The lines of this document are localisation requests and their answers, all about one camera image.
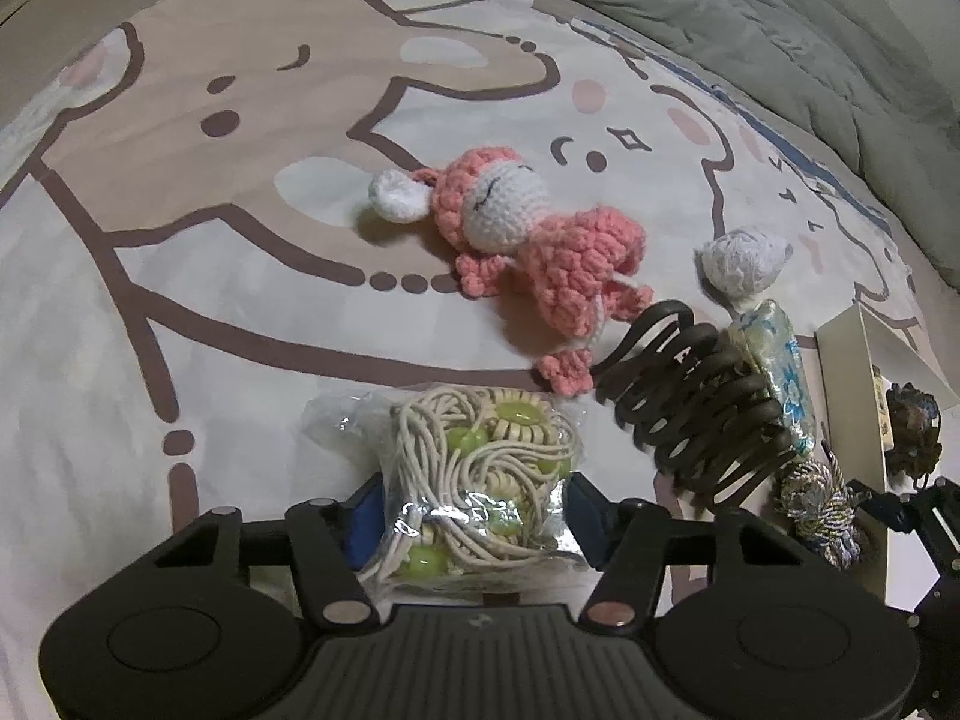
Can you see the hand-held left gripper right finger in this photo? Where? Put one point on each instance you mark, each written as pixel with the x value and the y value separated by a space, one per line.
pixel 585 517

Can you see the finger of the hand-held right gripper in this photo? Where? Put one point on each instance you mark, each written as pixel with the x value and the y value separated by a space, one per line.
pixel 946 532
pixel 892 511

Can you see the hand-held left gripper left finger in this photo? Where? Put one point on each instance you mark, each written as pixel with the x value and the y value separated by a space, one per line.
pixel 364 525

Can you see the white cardboard box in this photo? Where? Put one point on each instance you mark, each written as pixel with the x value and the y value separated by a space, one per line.
pixel 847 390

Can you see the brown hair claw clip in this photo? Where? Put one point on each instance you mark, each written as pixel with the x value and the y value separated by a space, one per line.
pixel 690 405

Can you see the blue floral scrunchie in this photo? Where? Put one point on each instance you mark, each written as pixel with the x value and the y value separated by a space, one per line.
pixel 784 367

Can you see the pink crochet doll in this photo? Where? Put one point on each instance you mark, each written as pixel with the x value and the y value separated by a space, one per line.
pixel 570 255

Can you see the small white crochet piece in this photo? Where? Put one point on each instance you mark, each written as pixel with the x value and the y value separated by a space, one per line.
pixel 739 259

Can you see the dark brown scrunchie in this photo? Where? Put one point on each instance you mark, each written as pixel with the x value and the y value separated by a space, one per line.
pixel 911 427

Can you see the printed cartoon blanket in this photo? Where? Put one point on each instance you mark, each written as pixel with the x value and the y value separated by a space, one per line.
pixel 225 277

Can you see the grey quilt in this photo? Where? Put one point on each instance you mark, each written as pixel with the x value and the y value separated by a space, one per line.
pixel 712 7

